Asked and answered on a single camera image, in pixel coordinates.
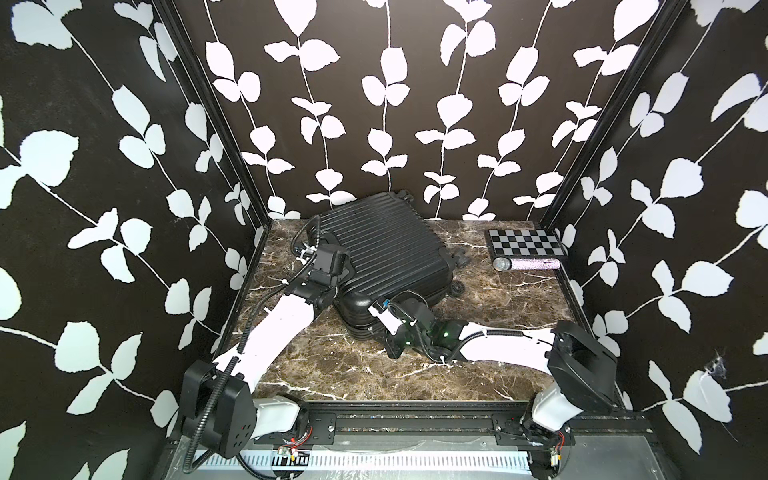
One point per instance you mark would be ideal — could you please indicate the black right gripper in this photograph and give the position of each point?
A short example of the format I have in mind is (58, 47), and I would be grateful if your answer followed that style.
(391, 350)

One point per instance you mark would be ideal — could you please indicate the black hard-shell suitcase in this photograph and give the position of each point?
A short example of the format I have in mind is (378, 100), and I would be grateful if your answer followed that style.
(392, 249)

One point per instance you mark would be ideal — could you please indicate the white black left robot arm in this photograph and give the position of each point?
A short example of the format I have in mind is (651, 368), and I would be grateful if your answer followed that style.
(219, 414)

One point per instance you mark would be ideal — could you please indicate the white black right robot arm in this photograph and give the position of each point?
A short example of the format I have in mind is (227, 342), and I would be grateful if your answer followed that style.
(583, 370)

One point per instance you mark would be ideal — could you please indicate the purple glitter cylinder bottle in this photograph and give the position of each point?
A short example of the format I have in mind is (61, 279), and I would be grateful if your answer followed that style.
(508, 264)

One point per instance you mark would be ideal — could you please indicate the black white checkerboard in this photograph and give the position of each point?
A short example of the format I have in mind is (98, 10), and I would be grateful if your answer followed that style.
(523, 243)

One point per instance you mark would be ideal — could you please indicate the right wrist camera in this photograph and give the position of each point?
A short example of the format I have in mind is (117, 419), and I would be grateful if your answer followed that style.
(381, 312)

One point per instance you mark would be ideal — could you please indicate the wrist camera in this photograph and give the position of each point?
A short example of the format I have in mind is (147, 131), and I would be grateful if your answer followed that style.
(329, 264)
(381, 312)

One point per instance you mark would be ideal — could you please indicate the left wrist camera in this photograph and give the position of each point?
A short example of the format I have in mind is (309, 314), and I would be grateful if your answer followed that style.
(329, 264)

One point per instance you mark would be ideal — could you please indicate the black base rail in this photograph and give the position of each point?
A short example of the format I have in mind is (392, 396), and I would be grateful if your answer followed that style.
(325, 423)

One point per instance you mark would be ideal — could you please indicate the white slotted cable duct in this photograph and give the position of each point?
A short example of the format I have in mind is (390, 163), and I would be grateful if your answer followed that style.
(513, 462)

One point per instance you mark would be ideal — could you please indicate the black corner frame post right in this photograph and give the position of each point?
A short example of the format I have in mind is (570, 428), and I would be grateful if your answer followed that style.
(661, 26)

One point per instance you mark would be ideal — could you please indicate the black corner frame post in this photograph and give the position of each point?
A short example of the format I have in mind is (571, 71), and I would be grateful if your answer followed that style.
(661, 26)
(202, 87)

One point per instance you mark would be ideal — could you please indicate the black corner frame post left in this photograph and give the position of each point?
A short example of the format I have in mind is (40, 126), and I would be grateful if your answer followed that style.
(202, 87)

